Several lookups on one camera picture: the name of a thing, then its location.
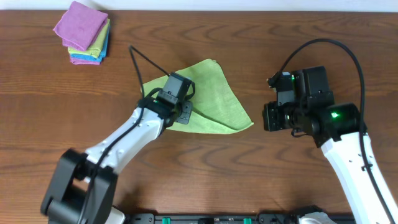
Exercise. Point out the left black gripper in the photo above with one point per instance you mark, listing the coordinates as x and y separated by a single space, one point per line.
185 112

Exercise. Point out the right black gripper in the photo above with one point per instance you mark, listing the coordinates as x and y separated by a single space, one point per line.
270 116

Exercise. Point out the green microfiber cloth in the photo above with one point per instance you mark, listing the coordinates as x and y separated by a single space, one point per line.
216 109

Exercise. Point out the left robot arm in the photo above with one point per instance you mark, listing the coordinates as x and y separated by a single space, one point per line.
83 185

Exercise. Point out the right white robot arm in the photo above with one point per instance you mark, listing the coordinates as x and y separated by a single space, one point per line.
335 130

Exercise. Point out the blue folded cloth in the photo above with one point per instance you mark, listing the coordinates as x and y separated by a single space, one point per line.
91 58

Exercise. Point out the light green folded cloth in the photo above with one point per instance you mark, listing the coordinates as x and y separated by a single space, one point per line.
95 48

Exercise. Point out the purple folded cloth at bottom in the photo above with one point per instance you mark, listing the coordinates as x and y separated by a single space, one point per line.
78 61

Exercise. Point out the purple folded cloth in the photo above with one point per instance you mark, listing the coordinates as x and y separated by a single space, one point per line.
80 25
78 61

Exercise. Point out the purple folded cloth on top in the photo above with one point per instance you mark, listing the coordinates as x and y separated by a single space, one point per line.
80 25

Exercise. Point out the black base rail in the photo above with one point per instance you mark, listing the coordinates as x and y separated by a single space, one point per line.
263 217

